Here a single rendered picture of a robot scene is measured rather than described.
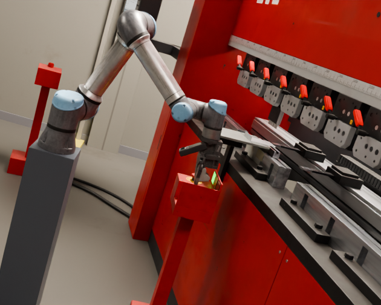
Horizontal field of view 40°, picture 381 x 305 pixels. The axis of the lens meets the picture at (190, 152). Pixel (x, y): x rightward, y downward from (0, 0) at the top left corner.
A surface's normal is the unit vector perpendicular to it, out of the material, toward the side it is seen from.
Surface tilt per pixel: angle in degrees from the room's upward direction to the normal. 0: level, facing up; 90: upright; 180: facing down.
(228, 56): 90
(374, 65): 90
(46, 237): 90
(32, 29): 90
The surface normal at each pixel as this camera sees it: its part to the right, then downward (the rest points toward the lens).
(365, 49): -0.93, -0.22
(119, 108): 0.04, 0.27
